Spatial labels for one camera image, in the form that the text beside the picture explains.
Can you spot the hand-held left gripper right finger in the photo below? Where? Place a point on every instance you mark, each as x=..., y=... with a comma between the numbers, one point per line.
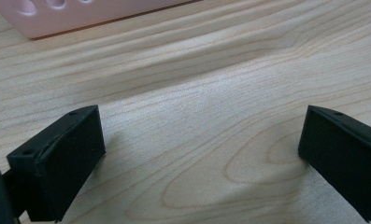
x=345, y=161

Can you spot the pink plastic basket with holes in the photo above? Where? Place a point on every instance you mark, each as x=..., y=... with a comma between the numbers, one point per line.
x=80, y=14

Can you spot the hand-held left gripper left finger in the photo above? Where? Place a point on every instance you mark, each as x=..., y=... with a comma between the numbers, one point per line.
x=61, y=161

